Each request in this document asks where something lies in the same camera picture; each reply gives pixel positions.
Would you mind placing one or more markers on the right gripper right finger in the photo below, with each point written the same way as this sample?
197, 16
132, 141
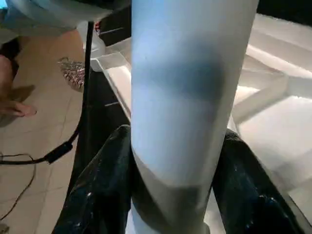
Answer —
253, 195

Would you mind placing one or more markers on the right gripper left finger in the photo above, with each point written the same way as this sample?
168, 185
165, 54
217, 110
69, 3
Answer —
100, 195

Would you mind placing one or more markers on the white plastic table top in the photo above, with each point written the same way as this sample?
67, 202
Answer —
273, 112

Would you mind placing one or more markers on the white plastic table leg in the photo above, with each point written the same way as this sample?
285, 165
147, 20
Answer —
190, 97

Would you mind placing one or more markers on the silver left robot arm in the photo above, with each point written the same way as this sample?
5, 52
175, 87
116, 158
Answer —
58, 9

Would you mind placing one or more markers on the person bare foot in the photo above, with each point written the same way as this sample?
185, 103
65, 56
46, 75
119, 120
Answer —
12, 92

